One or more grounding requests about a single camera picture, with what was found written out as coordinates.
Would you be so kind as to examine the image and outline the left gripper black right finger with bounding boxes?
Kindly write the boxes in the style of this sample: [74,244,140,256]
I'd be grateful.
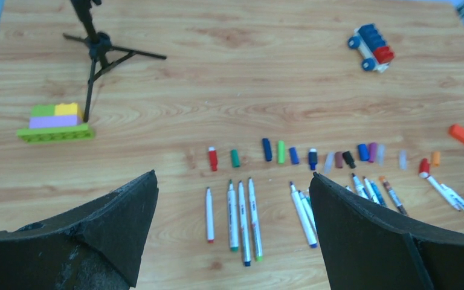
[309,173,464,289]

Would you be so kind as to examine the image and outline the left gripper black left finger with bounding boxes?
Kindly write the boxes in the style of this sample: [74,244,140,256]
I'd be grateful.
[0,171,159,289]

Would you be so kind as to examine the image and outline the black pen cap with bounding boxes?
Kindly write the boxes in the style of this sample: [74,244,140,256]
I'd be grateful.
[342,151,356,169]

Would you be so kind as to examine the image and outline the clear grey pen cap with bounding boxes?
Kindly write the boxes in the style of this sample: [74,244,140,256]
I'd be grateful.
[323,152,335,175]

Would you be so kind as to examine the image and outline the brown pen cap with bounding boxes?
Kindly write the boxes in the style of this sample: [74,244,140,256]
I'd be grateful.
[334,151,344,169]

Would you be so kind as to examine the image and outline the purple pen cap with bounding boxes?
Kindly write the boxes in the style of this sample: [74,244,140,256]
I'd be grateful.
[368,142,378,163]

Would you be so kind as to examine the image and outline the translucent grey pen cap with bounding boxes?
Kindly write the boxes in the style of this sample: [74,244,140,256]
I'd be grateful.
[376,143,386,166]

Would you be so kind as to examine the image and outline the navy pen cap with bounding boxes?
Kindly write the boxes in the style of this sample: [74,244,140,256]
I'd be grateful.
[308,148,318,171]

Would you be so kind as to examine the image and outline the bright red pen cap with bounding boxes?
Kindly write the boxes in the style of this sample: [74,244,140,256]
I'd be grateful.
[418,158,430,179]

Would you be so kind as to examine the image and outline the light green white marker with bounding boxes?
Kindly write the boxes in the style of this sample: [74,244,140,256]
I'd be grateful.
[248,177,263,262]

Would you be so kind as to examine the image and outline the orange pen cap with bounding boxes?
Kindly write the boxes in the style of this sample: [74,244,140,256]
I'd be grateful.
[431,151,441,167]

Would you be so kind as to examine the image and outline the light green pen cap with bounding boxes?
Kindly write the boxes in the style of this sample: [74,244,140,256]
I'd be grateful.
[277,140,286,164]

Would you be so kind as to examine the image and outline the dark blue pen cap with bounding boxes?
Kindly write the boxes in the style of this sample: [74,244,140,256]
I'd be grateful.
[262,138,272,162]

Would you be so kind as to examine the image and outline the green pink toy brick stack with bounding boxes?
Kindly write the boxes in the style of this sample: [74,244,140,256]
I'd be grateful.
[16,103,95,143]

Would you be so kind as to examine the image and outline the orange red toy brick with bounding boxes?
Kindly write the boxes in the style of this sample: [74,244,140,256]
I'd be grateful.
[448,124,464,145]

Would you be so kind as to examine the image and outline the black microphone tripod stand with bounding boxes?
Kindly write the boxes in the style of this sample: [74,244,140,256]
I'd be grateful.
[63,0,167,123]

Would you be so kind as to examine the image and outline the blue red toy brick car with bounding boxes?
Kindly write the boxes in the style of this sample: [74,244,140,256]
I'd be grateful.
[347,24,395,73]

